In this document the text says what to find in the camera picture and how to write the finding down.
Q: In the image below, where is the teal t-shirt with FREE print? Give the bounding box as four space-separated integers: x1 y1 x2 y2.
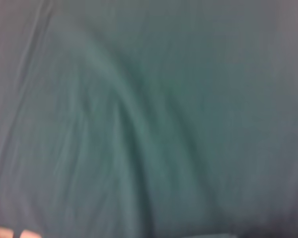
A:
0 0 298 238

